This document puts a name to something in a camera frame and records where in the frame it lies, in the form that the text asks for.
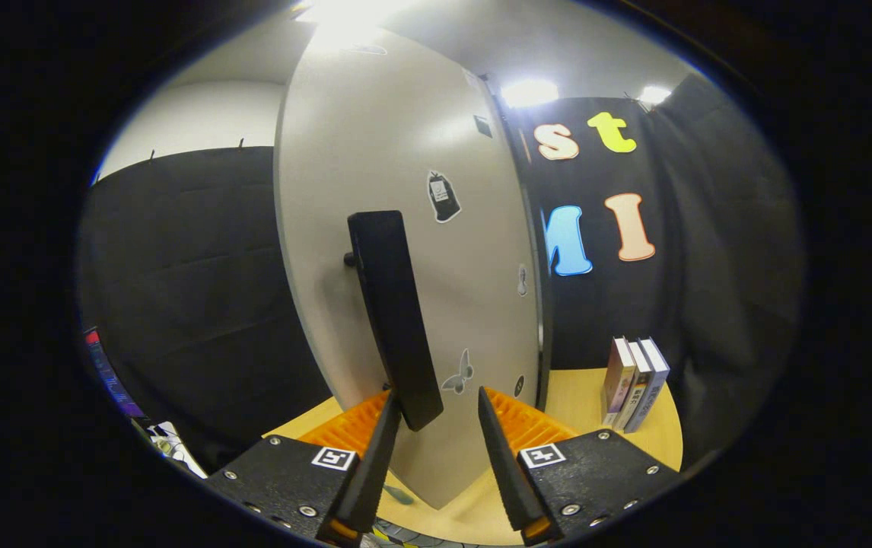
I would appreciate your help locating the wide ceiling light panel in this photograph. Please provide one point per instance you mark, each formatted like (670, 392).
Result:
(345, 11)

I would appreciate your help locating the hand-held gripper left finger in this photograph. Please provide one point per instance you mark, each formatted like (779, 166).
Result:
(367, 487)

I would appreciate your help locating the book with white spine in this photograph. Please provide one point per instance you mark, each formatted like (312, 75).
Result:
(638, 388)

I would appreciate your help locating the white patterned object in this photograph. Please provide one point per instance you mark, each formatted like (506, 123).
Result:
(177, 449)

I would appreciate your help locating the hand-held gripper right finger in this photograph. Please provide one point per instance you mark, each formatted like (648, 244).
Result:
(504, 479)

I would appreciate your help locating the grey patterned object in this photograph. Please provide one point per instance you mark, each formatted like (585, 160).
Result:
(405, 537)

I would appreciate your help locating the book with blue-grey spine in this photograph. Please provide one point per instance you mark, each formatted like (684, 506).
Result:
(655, 380)

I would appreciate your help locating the black backdrop cloth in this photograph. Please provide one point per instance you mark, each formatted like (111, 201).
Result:
(192, 289)

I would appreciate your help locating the bright ceiling light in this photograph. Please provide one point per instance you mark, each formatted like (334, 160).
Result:
(529, 93)

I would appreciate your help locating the dark grey cabinet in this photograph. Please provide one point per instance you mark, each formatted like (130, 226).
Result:
(529, 175)

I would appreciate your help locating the small ceiling light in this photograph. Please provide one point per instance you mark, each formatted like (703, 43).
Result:
(654, 94)

